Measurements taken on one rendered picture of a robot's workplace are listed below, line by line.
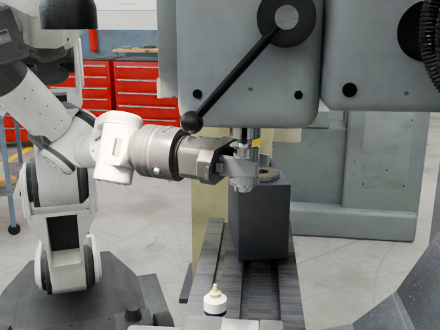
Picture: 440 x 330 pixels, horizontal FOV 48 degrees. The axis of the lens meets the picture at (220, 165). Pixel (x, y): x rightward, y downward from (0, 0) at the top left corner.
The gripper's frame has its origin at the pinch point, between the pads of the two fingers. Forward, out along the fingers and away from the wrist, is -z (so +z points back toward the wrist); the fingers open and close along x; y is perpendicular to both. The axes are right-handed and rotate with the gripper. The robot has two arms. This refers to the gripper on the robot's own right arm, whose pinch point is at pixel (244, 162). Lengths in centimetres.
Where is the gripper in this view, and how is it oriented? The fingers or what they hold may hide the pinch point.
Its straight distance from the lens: 77.5
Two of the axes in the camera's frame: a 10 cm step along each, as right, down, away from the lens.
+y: -0.1, 9.6, 2.9
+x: 3.9, -2.6, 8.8
